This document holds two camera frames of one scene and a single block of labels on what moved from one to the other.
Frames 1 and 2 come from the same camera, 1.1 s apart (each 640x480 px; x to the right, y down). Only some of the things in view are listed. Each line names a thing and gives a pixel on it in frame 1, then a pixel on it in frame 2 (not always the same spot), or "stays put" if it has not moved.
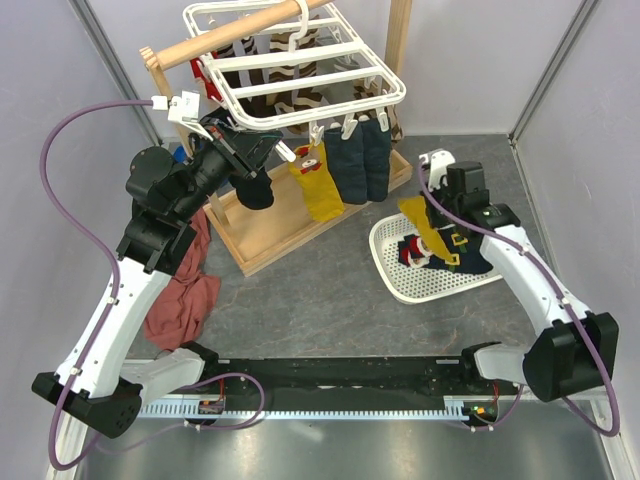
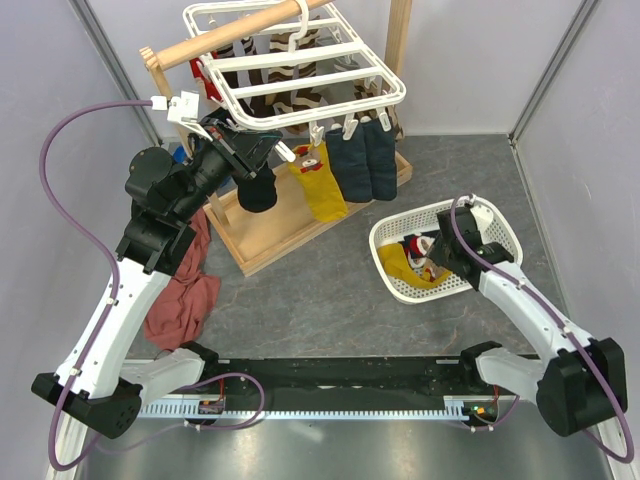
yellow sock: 416,208 -> 395,261
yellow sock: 323,197 stays put
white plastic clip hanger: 271,65 stays put
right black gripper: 435,220 -> 435,252
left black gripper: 257,146 stays put
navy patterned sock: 346,162 stays put
